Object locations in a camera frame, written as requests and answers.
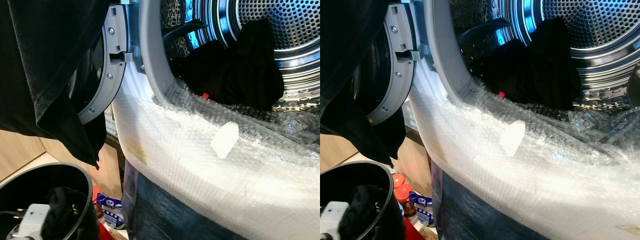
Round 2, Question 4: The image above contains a white tape piece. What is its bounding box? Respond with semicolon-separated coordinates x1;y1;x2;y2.
210;121;240;160
499;120;527;158

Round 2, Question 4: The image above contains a clear bubble wrap sheet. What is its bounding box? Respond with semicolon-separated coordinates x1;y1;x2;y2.
111;65;321;240
407;62;640;240

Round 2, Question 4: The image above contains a perforated steel washer drum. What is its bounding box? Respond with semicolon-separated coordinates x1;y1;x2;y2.
160;0;321;114
450;0;640;114

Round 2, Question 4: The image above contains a large black hanging garment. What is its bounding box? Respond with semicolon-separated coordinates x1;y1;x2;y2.
320;0;407;167
0;0;114;169

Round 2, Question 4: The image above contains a white front-load washing machine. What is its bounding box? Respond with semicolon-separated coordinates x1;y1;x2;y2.
407;0;640;240
111;0;321;240

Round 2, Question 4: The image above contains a black round laundry bucket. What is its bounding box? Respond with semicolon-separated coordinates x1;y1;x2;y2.
0;162;101;240
320;160;407;240

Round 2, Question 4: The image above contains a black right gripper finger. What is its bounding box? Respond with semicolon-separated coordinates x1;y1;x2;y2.
627;65;640;109

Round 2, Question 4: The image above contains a grey round washer door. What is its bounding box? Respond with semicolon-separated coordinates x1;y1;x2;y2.
67;0;133;126
350;0;424;126

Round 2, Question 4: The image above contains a blue and white package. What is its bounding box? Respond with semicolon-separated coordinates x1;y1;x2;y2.
409;193;437;229
97;192;126;230

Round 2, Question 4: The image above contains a crumpled black garment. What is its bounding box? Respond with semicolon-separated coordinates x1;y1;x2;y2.
172;19;285;112
470;17;582;112

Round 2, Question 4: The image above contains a red object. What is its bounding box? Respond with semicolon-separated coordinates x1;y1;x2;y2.
402;216;427;240
96;220;115;240

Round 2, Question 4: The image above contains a small black cloth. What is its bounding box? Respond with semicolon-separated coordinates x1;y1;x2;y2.
42;186;85;240
339;184;387;240

